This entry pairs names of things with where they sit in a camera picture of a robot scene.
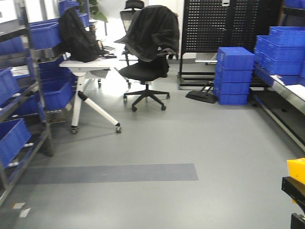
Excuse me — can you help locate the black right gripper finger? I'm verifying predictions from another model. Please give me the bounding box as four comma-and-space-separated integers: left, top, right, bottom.
281, 177, 305, 212

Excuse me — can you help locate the yellow cube block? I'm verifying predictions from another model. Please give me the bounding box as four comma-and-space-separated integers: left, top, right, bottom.
286, 157, 305, 203

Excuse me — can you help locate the black dustpan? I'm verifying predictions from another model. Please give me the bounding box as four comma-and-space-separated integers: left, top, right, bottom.
185, 81, 218, 104

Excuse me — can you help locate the small blue crate stack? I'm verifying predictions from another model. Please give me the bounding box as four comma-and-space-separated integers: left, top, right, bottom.
213, 47, 254, 105

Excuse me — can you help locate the black perforated pegboard panel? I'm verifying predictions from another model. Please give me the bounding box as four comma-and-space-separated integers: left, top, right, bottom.
177, 0, 283, 89

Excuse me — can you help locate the black office chair with jacket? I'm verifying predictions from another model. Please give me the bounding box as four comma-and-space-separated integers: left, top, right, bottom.
117, 5, 180, 112

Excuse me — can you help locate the white folding desk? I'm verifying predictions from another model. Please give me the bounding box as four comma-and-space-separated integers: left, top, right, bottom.
60, 44, 124, 134

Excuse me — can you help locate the black backpack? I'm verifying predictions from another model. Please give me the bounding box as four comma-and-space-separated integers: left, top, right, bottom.
59, 8, 109, 62

